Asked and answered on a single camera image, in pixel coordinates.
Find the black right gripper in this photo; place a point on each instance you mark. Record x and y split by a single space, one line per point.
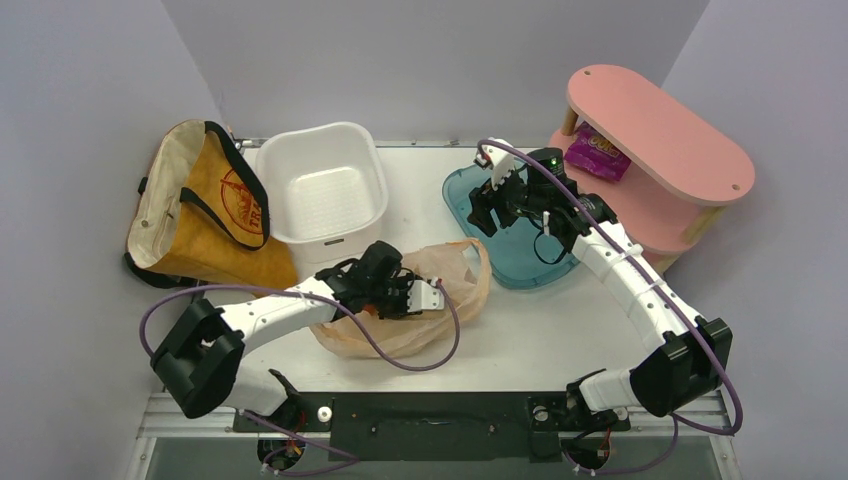
486 199

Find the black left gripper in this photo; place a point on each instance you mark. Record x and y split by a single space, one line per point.
402 307

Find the orange translucent plastic grocery bag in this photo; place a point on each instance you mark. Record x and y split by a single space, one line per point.
465 271

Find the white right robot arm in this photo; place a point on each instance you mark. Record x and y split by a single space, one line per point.
687 353

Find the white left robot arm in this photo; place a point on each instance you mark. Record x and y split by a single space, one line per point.
200 360

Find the teal transparent plastic tub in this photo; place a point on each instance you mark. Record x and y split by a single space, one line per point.
521 258

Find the purple snack packet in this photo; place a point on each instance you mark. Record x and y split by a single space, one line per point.
593 153

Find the white perforated plastic basket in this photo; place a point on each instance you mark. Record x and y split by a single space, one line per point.
327 192

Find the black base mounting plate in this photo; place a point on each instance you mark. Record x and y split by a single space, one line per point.
444 426

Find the pink two-tier wooden shelf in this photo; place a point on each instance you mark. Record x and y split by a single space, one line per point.
684 172

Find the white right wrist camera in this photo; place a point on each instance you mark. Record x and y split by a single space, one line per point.
496 158

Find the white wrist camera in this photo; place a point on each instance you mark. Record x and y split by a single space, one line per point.
425 295
496 158

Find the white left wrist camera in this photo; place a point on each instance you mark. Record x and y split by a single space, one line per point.
425 295

